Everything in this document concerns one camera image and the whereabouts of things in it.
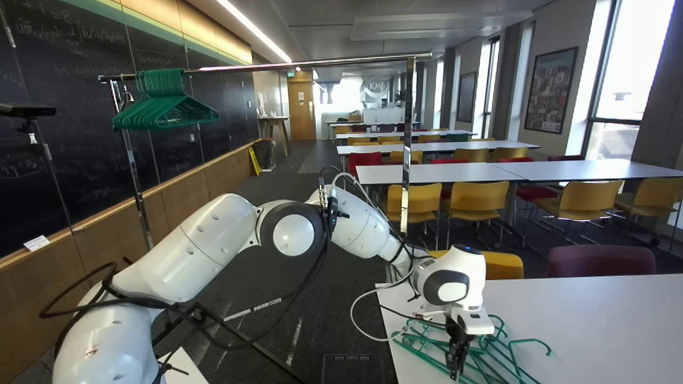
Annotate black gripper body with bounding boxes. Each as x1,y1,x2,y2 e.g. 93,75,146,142
447,318,471,381

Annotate white front table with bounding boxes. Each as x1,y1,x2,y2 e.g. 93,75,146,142
373,274,683,384

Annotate maroon chair near table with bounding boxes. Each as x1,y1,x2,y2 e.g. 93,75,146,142
546,245,658,277

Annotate yellow chair near table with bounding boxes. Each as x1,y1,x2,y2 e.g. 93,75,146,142
425,247,525,283

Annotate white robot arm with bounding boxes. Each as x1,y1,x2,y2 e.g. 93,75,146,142
51,183,494,384

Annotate black camera on tripod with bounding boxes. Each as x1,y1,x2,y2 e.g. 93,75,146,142
0,102,73,227

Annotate green hangers pile on table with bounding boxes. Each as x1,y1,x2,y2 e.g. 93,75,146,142
390,316,554,384

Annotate framed wall picture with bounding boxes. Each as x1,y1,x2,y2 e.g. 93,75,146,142
525,47,577,135

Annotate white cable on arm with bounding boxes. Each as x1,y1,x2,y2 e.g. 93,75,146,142
349,285,423,345

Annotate green hangers on rail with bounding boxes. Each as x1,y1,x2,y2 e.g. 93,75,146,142
113,69,219,130

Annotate white long table row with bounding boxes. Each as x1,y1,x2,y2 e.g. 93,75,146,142
354,161,683,247

